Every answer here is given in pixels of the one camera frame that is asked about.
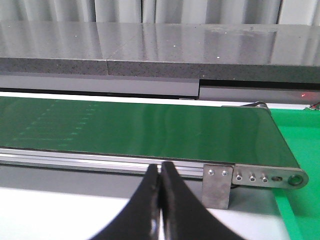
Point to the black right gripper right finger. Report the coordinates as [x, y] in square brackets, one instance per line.
[184, 216]

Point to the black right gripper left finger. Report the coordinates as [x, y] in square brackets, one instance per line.
[140, 218]

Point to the steel conveyor mounting plate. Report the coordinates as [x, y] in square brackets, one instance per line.
[216, 186]

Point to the green conveyor belt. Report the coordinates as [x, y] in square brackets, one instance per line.
[242, 135]

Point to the grey rear guide panel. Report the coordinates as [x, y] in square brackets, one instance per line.
[161, 87]

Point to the grey stone counter slab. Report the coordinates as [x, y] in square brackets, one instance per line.
[241, 52]

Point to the white pleated curtain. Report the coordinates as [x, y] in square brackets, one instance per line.
[286, 12]

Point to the steel conveyor end bracket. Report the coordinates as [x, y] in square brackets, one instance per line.
[269, 176]

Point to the aluminium conveyor side rail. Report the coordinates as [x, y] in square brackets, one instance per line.
[96, 162]

